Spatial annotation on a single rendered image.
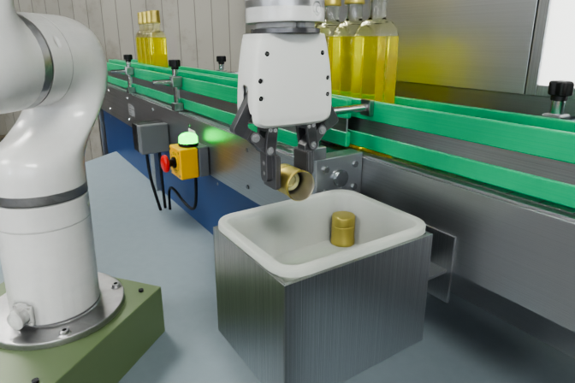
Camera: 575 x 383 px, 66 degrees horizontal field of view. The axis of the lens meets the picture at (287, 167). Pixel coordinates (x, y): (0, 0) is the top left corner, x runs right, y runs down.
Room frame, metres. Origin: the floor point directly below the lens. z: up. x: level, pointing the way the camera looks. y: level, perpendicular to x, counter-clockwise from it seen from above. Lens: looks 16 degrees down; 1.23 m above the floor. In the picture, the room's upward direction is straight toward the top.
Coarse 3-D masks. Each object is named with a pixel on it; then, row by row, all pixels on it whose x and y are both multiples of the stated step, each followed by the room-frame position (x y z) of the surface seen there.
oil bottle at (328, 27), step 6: (318, 24) 0.86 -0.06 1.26; (324, 24) 0.84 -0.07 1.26; (330, 24) 0.83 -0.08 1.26; (336, 24) 0.84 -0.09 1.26; (324, 30) 0.83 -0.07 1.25; (330, 30) 0.83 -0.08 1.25; (330, 36) 0.83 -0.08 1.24; (330, 42) 0.83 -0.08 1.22; (330, 48) 0.83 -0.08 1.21; (330, 54) 0.83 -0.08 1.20; (330, 60) 0.83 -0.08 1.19; (330, 66) 0.83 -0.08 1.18; (330, 72) 0.83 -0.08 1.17
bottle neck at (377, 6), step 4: (372, 0) 0.76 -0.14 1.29; (376, 0) 0.75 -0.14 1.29; (380, 0) 0.75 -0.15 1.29; (384, 0) 0.75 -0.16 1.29; (372, 4) 0.76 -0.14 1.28; (376, 4) 0.75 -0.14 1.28; (380, 4) 0.75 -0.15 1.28; (384, 4) 0.75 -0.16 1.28; (372, 8) 0.76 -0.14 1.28; (376, 8) 0.75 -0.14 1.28; (380, 8) 0.75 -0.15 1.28; (384, 8) 0.75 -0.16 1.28; (372, 12) 0.76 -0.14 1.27; (376, 12) 0.75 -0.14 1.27; (380, 12) 0.75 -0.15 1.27; (384, 12) 0.75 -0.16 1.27; (372, 16) 0.75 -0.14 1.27; (376, 16) 0.75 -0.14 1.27; (380, 16) 0.75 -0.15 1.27; (384, 16) 0.75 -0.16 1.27
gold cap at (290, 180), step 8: (288, 168) 0.48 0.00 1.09; (296, 168) 0.48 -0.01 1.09; (288, 176) 0.47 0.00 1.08; (296, 176) 0.49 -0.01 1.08; (304, 176) 0.49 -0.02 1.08; (288, 184) 0.46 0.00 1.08; (296, 184) 0.49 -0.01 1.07; (304, 184) 0.49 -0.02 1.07; (312, 184) 0.48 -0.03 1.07; (288, 192) 0.46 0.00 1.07; (296, 192) 0.49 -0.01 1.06; (304, 192) 0.48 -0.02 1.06; (296, 200) 0.46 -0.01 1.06
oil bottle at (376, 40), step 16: (368, 32) 0.74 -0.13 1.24; (384, 32) 0.74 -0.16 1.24; (368, 48) 0.74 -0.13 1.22; (384, 48) 0.74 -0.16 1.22; (368, 64) 0.74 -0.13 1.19; (384, 64) 0.74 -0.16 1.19; (368, 80) 0.74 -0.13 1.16; (384, 80) 0.74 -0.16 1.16; (352, 96) 0.77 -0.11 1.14; (368, 96) 0.74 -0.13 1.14; (384, 96) 0.74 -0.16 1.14
